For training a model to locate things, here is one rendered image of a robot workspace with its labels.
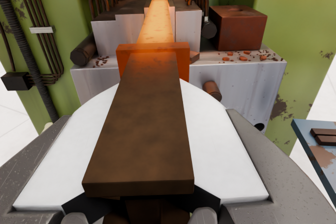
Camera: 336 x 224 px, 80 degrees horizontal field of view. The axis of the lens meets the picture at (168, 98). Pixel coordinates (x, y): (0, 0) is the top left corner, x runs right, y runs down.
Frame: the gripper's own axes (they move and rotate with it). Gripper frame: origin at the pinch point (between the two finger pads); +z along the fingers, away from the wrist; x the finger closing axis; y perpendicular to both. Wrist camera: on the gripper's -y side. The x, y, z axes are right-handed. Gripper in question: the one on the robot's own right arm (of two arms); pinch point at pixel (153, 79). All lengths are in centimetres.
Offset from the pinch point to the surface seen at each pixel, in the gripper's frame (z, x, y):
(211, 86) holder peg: 19.6, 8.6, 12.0
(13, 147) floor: 95, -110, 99
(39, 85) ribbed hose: 40, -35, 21
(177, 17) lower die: 27.7, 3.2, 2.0
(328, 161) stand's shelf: 14.6, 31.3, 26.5
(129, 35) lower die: 27.7, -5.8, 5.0
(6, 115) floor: 133, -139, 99
